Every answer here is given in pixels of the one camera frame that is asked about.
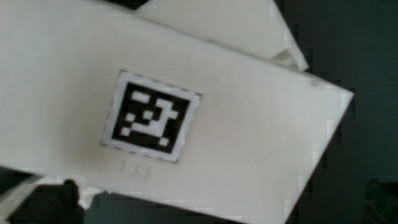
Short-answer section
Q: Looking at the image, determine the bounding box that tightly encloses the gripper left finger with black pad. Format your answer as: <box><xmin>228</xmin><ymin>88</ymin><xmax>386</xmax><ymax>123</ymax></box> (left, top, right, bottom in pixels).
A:
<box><xmin>0</xmin><ymin>167</ymin><xmax>86</xmax><ymax>224</ymax></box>

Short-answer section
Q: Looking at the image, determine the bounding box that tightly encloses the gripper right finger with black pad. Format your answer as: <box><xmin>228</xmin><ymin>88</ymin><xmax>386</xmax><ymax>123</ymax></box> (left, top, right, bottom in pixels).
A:
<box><xmin>361</xmin><ymin>180</ymin><xmax>398</xmax><ymax>224</ymax></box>

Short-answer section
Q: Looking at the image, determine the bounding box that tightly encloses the white cabinet top block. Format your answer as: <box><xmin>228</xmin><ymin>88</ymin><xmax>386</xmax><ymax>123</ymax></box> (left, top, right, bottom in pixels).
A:
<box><xmin>0</xmin><ymin>0</ymin><xmax>352</xmax><ymax>224</ymax></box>

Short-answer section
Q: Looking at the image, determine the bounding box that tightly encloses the white cabinet body box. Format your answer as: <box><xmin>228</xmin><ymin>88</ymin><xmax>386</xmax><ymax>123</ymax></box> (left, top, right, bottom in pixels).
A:
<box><xmin>137</xmin><ymin>0</ymin><xmax>309</xmax><ymax>71</ymax></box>

